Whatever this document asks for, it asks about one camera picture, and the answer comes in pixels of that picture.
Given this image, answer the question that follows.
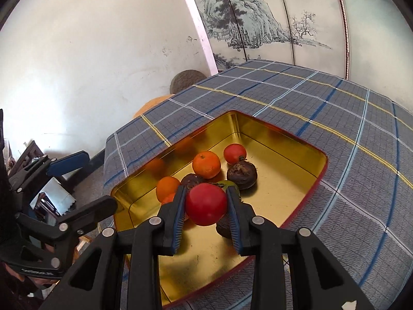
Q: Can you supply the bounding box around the gold rectangular tin tray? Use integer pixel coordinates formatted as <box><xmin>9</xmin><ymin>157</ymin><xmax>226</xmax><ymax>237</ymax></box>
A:
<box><xmin>111</xmin><ymin>111</ymin><xmax>328</xmax><ymax>306</ymax></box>

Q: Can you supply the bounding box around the orange fruit in tray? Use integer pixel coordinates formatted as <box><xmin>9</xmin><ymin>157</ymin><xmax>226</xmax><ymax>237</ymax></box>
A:
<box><xmin>155</xmin><ymin>176</ymin><xmax>180</xmax><ymax>203</ymax></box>

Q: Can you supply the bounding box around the red round fruit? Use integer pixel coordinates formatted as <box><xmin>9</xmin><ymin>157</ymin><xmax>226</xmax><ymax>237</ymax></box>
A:
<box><xmin>223</xmin><ymin>143</ymin><xmax>247</xmax><ymax>165</ymax></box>

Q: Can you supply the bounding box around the orange plastic stool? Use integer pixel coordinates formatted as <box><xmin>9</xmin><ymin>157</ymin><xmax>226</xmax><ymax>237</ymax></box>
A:
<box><xmin>133</xmin><ymin>95</ymin><xmax>173</xmax><ymax>119</ymax></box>

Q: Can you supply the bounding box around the grey plaid tablecloth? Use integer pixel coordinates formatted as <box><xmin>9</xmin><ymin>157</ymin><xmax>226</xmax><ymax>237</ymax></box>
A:
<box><xmin>104</xmin><ymin>60</ymin><xmax>412</xmax><ymax>309</ymax></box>

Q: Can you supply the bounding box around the dark fruit in tray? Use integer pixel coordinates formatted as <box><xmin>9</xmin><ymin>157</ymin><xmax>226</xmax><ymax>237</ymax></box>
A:
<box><xmin>181</xmin><ymin>174</ymin><xmax>205</xmax><ymax>191</ymax></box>

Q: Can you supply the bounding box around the orange fruit on cloth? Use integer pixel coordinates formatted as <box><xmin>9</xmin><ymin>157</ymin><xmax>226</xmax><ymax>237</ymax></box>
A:
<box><xmin>161</xmin><ymin>193</ymin><xmax>175</xmax><ymax>205</ymax></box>

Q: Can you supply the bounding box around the dark brown wrinkled fruit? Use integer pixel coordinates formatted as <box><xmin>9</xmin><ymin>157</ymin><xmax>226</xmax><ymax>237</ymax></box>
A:
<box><xmin>227</xmin><ymin>160</ymin><xmax>258</xmax><ymax>190</ymax></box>

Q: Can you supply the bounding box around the round stone millstone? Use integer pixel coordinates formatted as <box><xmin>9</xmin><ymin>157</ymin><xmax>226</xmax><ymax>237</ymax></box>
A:
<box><xmin>169</xmin><ymin>69</ymin><xmax>207</xmax><ymax>94</ymax></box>

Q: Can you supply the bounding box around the painted folding screen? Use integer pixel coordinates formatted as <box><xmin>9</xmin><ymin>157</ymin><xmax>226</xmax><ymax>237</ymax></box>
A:
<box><xmin>194</xmin><ymin>0</ymin><xmax>350</xmax><ymax>79</ymax></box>

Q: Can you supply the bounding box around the orange mandarin in tray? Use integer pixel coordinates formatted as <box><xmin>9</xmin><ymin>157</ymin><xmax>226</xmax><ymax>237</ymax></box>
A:
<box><xmin>192</xmin><ymin>151</ymin><xmax>221</xmax><ymax>179</ymax></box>

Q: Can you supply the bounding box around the green round fruit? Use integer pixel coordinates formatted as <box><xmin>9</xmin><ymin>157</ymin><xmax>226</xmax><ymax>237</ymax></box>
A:
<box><xmin>210</xmin><ymin>180</ymin><xmax>242</xmax><ymax>202</ymax></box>

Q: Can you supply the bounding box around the grey cloth rag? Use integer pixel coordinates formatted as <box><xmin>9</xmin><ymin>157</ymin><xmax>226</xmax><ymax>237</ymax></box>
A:
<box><xmin>30</xmin><ymin>178</ymin><xmax>76</xmax><ymax>217</ymax></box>

